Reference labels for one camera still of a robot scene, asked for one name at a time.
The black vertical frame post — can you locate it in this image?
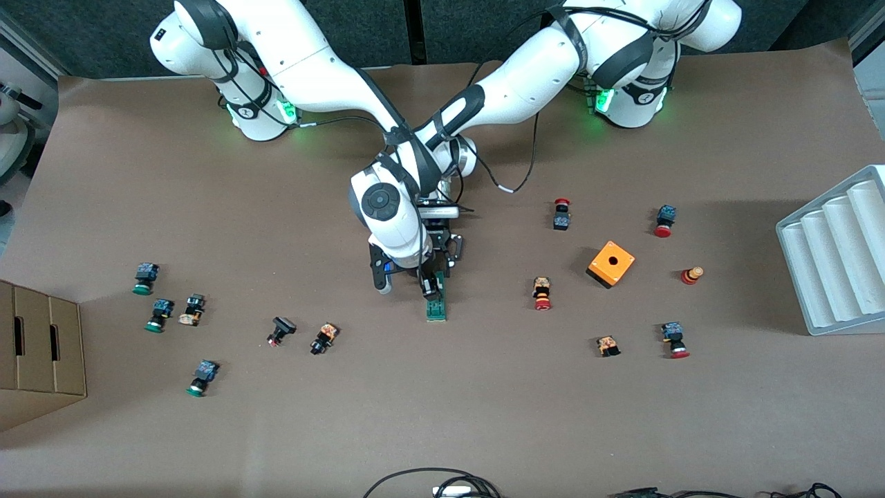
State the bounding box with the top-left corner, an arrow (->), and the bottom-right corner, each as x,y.
407,0 -> 424,64

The white rounded device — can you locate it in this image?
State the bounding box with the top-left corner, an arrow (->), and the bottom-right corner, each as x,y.
0,80 -> 39,184

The green load switch white handle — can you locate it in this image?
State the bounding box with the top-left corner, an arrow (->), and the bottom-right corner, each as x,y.
425,273 -> 448,323

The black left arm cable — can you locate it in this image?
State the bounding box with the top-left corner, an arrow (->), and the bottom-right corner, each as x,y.
470,66 -> 542,194

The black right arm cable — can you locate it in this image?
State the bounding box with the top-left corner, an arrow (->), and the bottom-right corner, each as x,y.
221,41 -> 391,149

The green mushroom pushbutton switch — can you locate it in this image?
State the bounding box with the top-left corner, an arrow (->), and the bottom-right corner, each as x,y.
145,299 -> 175,333
186,360 -> 220,398
133,263 -> 160,296

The black cable loop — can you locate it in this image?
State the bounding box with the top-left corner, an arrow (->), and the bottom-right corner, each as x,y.
362,468 -> 503,498

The brown cardboard box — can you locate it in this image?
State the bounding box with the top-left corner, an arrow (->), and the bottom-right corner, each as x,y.
0,279 -> 89,434

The black mushroom button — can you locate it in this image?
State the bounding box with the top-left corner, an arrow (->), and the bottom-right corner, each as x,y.
267,316 -> 297,347

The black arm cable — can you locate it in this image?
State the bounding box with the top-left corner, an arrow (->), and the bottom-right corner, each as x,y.
221,41 -> 391,149
470,66 -> 542,194

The black selector switch orange block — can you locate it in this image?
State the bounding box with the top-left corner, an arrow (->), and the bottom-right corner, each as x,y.
178,294 -> 207,326
310,322 -> 339,356

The orange push button enclosure box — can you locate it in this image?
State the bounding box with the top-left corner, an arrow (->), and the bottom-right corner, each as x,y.
586,240 -> 636,290

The grey ridged plastic tray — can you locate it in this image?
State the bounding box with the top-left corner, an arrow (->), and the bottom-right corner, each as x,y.
776,165 -> 885,337

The grey metal cabinet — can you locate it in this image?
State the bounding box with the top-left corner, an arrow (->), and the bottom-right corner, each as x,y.
847,14 -> 885,125

